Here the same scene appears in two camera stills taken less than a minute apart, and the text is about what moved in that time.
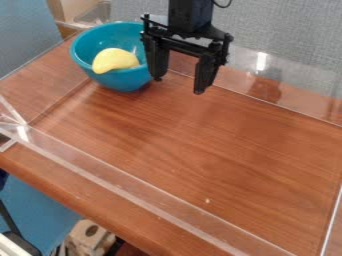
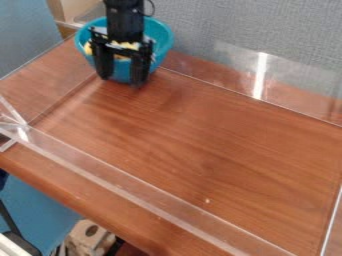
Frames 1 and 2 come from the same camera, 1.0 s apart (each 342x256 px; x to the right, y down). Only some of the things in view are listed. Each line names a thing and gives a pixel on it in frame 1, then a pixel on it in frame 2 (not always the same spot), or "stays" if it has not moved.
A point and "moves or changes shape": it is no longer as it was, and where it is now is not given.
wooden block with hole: (88, 240) stays
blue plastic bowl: (114, 35) moves or changes shape
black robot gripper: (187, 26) -> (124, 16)
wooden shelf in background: (75, 15) stays
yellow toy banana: (112, 58) moves or changes shape
